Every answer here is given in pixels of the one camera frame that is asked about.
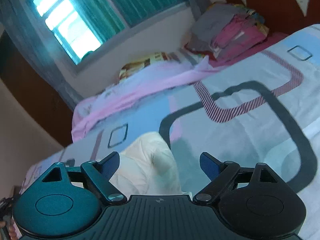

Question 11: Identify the stack of folded clothes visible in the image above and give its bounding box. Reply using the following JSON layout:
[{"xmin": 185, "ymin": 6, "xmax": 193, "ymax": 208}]
[{"xmin": 185, "ymin": 3, "xmax": 269, "ymax": 62}]

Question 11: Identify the patterned grey pink bedsheet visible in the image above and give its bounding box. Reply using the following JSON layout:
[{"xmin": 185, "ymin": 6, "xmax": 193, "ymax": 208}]
[{"xmin": 23, "ymin": 24, "xmax": 319, "ymax": 239}]

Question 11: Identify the person's left hand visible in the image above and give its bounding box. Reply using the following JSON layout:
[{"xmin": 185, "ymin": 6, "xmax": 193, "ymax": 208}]
[{"xmin": 0, "ymin": 221, "xmax": 18, "ymax": 240}]

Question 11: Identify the dark brown wooden door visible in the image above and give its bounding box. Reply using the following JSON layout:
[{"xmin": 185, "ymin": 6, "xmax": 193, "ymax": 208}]
[{"xmin": 1, "ymin": 31, "xmax": 73, "ymax": 147}]

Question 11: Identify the red heart-shaped headboard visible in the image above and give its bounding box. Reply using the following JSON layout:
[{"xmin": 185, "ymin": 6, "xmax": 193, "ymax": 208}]
[{"xmin": 226, "ymin": 0, "xmax": 319, "ymax": 34}]

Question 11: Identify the window with green curtain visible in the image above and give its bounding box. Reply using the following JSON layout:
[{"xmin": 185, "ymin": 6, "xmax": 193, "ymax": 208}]
[{"xmin": 27, "ymin": 0, "xmax": 187, "ymax": 74}]

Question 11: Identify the grey curtain left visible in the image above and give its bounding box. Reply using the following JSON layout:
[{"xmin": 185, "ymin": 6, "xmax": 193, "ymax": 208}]
[{"xmin": 1, "ymin": 0, "xmax": 83, "ymax": 110}]

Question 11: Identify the pink blanket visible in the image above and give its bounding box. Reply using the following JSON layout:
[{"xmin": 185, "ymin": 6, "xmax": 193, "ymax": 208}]
[{"xmin": 71, "ymin": 56, "xmax": 223, "ymax": 142}]

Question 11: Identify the cream white quilted jacket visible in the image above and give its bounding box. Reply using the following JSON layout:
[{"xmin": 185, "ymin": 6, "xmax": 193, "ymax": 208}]
[{"xmin": 110, "ymin": 132, "xmax": 183, "ymax": 198}]

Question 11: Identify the colourful patterned pillow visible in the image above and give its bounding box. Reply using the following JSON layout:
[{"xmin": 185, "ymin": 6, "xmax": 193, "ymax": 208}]
[{"xmin": 119, "ymin": 51, "xmax": 180, "ymax": 83}]

